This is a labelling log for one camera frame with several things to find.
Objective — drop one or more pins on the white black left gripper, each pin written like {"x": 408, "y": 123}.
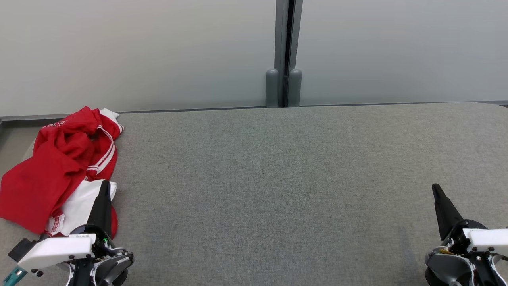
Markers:
{"x": 55, "y": 250}

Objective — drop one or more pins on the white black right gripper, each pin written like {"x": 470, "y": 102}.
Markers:
{"x": 488, "y": 238}

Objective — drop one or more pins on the red shorts with white stripe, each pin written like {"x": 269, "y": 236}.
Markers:
{"x": 27, "y": 194}

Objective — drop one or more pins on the red shirt with white sleeves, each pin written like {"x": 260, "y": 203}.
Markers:
{"x": 75, "y": 139}

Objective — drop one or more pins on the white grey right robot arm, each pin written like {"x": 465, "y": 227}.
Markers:
{"x": 448, "y": 266}

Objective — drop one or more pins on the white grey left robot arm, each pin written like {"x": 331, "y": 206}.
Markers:
{"x": 111, "y": 266}

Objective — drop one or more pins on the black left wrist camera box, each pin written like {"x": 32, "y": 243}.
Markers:
{"x": 22, "y": 249}

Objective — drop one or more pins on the grey metal floor rail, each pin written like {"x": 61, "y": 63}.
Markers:
{"x": 397, "y": 103}
{"x": 158, "y": 111}

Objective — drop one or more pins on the grey rounded post cover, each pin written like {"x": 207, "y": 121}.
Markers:
{"x": 272, "y": 87}
{"x": 295, "y": 87}

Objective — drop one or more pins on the grey vertical door frame post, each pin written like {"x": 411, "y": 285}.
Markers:
{"x": 282, "y": 35}

